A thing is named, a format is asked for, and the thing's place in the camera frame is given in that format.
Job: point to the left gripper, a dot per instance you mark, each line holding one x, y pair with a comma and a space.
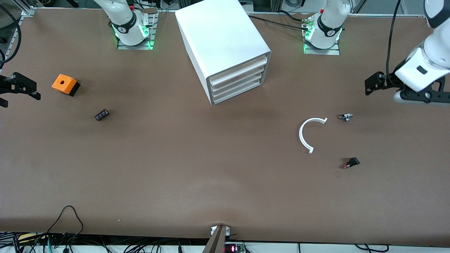
389, 81

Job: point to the orange button enclosure box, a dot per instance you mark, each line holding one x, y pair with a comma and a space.
63, 83

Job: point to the black right camera bracket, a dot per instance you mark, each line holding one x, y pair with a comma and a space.
3, 103

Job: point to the small silver metal connector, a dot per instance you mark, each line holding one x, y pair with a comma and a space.
346, 117

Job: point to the brown mounting post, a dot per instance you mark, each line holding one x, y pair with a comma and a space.
215, 242

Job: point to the white plastic drawer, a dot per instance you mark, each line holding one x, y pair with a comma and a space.
239, 78
239, 71
239, 90
239, 84

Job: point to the black left camera bracket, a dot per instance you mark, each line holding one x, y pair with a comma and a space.
418, 95

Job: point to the aluminium table edge rail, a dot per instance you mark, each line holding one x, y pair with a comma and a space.
19, 21
369, 15

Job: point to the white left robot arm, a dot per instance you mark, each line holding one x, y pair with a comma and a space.
330, 21

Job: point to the small black terminal block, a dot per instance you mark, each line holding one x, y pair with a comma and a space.
102, 115

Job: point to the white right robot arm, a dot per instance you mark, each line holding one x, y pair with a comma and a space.
119, 7

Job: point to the small black rocker switch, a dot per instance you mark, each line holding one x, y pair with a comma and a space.
353, 162

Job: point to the white curved plastic clamp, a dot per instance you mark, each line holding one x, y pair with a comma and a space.
301, 135

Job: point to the white drawer cabinet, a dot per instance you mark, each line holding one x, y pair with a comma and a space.
218, 31

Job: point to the device with red display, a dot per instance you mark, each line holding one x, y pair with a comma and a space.
233, 248

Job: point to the black camera bracket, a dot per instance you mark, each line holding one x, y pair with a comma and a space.
418, 95
3, 103

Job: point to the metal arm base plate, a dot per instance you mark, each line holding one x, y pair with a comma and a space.
135, 47
323, 52

